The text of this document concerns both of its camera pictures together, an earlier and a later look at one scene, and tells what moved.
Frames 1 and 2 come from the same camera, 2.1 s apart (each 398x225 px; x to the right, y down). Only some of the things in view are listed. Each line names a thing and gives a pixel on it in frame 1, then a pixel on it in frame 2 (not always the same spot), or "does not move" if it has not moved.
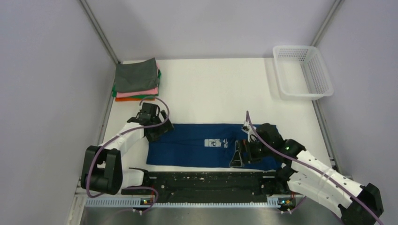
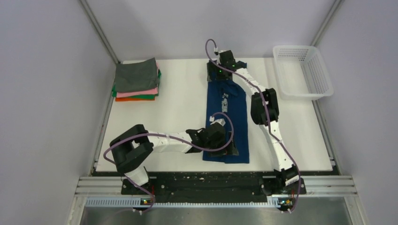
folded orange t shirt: [123, 99] does not move
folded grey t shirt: [141, 75] does not move
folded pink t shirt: [152, 91] does not move
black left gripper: [152, 135] -> [230, 150]
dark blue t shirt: [208, 146] -> [226, 102]
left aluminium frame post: [100, 30] does not move
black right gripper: [237, 160] -> [211, 67]
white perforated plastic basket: [301, 73] does not move
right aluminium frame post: [326, 23] does not move
